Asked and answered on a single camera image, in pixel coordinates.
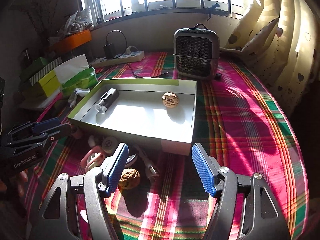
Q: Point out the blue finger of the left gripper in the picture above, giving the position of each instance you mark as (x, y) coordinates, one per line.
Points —
(59, 132)
(41, 127)

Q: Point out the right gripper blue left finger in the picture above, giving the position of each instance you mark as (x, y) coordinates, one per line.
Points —
(113, 167)

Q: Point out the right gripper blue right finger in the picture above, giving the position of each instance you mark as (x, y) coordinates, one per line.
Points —
(206, 169)

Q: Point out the walnut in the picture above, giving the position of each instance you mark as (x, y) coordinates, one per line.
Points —
(130, 178)
(170, 100)

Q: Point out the pink clip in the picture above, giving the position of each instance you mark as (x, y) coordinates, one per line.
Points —
(93, 158)

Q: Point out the person left hand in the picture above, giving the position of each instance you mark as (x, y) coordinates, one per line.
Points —
(19, 180)

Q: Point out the white round cap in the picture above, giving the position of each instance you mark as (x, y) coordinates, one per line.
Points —
(109, 145)

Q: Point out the yellow green box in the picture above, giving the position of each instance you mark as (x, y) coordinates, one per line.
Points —
(46, 86)

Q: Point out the striped box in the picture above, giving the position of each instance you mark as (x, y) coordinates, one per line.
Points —
(44, 71)

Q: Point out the crumpled white tissue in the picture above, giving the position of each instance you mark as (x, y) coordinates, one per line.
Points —
(78, 93)

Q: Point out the plaid bedspread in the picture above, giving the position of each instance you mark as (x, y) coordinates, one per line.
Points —
(237, 121)

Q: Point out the green tissue pack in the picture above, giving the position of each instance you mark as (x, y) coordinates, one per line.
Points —
(75, 73)

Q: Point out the black clear small flashlight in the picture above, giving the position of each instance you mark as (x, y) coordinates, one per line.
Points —
(106, 100)

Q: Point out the white green cardboard box tray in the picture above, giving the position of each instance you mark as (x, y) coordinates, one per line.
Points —
(138, 115)

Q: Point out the walnut in tray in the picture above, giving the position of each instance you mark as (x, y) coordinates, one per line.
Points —
(170, 100)

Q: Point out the orange box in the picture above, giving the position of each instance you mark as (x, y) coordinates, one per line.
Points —
(71, 42)

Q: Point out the black charger adapter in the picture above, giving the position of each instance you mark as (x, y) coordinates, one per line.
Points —
(109, 50)

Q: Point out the plastic bag on sill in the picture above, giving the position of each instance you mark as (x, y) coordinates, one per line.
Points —
(77, 22)

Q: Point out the white power strip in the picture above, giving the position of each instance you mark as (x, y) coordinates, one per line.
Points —
(132, 54)

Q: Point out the grey mini air cooler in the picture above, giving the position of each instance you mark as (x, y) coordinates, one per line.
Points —
(197, 52)

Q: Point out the cream heart curtain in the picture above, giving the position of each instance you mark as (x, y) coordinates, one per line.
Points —
(278, 40)

